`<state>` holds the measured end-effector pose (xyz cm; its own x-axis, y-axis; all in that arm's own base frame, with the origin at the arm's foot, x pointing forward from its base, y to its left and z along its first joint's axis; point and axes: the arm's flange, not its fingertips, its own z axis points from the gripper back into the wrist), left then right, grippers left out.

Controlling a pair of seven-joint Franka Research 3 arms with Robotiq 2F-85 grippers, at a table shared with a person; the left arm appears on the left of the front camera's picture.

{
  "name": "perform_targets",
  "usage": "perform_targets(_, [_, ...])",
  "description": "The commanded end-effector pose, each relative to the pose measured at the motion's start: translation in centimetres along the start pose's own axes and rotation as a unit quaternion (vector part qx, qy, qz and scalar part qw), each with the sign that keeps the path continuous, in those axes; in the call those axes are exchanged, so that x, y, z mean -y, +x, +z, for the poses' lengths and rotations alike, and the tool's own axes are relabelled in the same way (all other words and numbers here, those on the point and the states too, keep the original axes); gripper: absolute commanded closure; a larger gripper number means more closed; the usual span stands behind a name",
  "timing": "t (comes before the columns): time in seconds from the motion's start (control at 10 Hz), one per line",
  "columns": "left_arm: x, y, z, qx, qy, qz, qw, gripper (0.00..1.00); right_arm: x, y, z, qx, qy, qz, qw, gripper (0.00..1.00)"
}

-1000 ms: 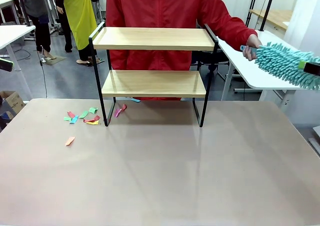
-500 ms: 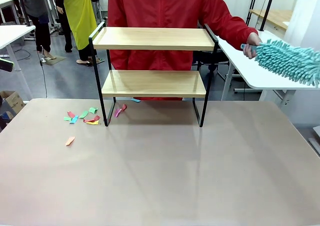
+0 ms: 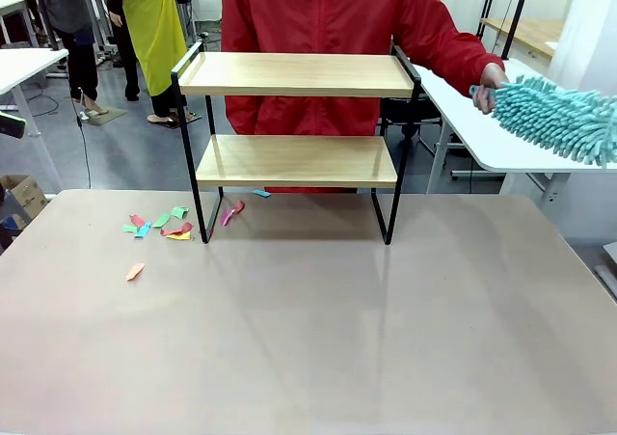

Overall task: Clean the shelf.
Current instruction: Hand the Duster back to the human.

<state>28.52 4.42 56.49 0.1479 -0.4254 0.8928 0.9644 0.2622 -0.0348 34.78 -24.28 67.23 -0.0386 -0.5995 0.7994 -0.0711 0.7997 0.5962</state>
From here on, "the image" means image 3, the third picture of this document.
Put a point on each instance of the red paper scrap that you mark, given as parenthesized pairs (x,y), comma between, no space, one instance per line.
(180,228)
(239,207)
(137,220)

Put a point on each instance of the green paper scrap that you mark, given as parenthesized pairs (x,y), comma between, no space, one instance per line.
(179,212)
(161,220)
(130,229)

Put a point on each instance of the salmon orange paper scrap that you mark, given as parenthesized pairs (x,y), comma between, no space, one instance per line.
(135,272)

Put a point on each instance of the two-tier wooden shelf black frame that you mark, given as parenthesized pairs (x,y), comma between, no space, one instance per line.
(299,84)

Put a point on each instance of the distant white workbench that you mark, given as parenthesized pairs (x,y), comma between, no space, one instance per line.
(17,3)

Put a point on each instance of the large white side table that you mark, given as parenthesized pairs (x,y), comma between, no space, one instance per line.
(458,116)

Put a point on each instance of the person in grey jacket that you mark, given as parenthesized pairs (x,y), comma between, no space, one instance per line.
(72,1)

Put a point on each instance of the red-jacket person's left hand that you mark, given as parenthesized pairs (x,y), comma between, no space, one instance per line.
(495,75)

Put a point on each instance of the thin black tripod stand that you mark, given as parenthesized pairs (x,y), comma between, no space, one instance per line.
(482,25)

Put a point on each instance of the black-clothed person's bare hand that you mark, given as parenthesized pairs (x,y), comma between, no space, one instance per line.
(116,19)

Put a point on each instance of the brown floor mat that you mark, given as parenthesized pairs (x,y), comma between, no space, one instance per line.
(108,116)

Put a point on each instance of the white table with white legs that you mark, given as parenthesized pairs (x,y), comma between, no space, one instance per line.
(29,63)

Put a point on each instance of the thick black stand pole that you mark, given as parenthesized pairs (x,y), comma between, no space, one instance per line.
(517,15)

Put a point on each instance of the person in black clothes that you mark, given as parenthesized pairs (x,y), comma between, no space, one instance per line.
(126,59)

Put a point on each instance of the yellow paper scrap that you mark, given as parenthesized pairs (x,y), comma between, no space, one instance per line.
(179,236)

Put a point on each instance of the cardboard box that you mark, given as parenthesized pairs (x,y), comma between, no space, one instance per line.
(26,196)

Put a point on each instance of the wooden background desk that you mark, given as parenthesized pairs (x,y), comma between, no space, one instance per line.
(530,32)

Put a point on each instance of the pink paper scrap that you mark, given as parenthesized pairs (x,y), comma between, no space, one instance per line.
(226,218)

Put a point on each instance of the teal chenille duster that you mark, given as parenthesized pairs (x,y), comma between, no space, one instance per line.
(554,116)

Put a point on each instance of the red-sleeved left forearm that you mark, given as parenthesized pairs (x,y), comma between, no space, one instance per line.
(463,49)

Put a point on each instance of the black office chair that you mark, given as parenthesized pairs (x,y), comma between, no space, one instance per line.
(414,116)

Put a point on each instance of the person in red jacket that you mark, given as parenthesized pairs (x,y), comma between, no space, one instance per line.
(318,15)

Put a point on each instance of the person in yellow apron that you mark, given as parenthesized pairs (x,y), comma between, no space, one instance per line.
(154,35)

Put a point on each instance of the blue paper scrap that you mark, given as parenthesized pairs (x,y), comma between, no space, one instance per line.
(262,193)
(143,231)

